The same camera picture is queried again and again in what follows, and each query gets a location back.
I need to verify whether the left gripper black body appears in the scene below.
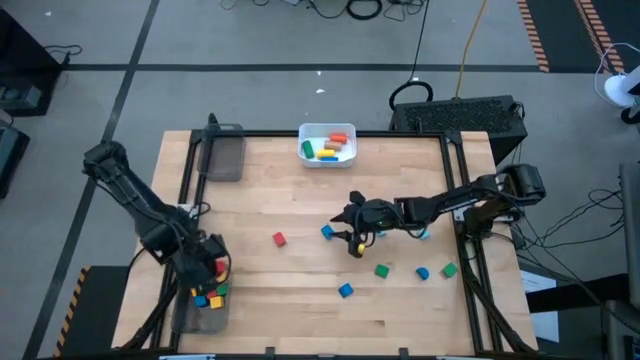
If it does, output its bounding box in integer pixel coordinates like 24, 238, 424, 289
172, 233, 231, 291

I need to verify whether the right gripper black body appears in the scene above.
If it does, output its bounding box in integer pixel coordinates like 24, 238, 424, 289
348, 191, 401, 259

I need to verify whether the grey translucent bin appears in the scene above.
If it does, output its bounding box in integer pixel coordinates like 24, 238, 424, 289
169, 262, 232, 335
197, 123, 247, 183

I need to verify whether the white plastic bin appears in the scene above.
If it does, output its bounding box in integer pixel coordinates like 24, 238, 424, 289
297, 122, 358, 169

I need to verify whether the black mat yellow striped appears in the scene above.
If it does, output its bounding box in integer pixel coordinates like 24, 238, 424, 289
53, 264, 131, 359

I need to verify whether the black computer tower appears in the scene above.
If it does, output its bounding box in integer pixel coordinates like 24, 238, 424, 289
389, 95, 529, 166

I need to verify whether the white paper sheet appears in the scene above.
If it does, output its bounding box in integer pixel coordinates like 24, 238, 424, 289
530, 310, 560, 344
519, 269, 557, 294

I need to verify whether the black floor beam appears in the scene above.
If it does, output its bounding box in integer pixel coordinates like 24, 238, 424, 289
524, 272, 640, 314

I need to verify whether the black equipment case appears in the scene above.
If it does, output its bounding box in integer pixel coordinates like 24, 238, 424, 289
0, 124, 30, 199

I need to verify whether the grey cabinet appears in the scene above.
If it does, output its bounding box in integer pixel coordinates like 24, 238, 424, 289
619, 160, 640, 309

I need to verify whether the black mat orange striped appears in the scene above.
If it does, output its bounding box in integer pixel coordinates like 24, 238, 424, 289
517, 0, 640, 74

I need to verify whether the black cabinet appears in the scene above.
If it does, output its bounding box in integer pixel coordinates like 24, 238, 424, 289
0, 9, 64, 119

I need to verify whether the white round device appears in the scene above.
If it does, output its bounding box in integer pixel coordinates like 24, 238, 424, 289
603, 64, 640, 109

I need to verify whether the black hanging coiled cable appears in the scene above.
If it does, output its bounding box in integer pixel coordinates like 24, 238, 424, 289
388, 0, 434, 112

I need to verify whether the black cable coil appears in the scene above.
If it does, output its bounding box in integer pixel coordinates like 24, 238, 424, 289
346, 0, 384, 22

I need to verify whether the yellow hanging cable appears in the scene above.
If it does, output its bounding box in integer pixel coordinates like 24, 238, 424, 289
454, 0, 489, 99

